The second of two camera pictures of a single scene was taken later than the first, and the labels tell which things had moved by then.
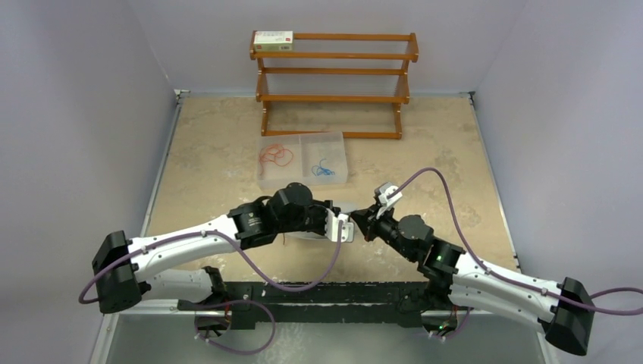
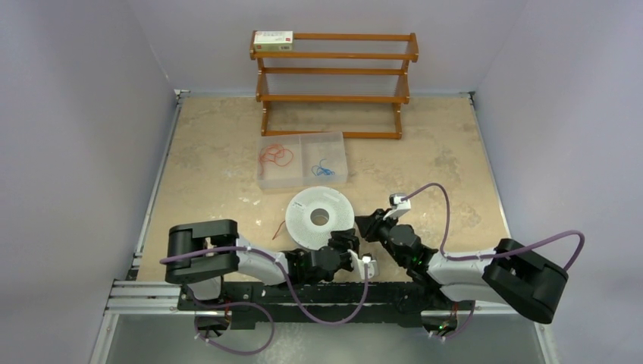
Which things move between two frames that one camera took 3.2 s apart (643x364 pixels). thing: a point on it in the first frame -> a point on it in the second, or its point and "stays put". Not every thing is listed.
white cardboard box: x=271 y=40 stays put
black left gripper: x=322 y=207 -> x=346 y=240
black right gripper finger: x=363 y=221 stays put
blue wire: x=322 y=171 stays put
